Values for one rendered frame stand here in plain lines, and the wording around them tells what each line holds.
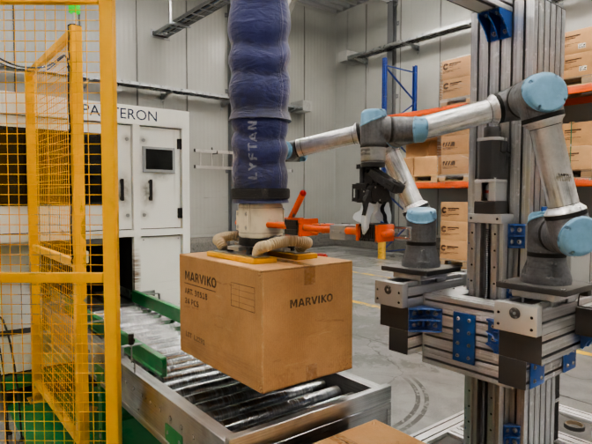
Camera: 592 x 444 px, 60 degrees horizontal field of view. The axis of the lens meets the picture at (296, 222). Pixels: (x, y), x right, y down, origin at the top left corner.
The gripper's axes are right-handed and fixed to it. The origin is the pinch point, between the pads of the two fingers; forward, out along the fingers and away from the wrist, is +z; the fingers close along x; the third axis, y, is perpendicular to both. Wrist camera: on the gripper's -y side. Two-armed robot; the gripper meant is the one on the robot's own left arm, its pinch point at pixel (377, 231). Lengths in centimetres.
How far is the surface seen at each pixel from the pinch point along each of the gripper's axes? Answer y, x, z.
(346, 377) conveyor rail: 42, -29, 62
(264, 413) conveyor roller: 45, 9, 67
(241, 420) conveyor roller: 45, 19, 67
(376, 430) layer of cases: 11, -12, 67
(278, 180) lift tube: 49, 0, -16
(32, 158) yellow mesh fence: 252, 43, -34
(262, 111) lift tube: 50, 6, -41
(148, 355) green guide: 112, 25, 60
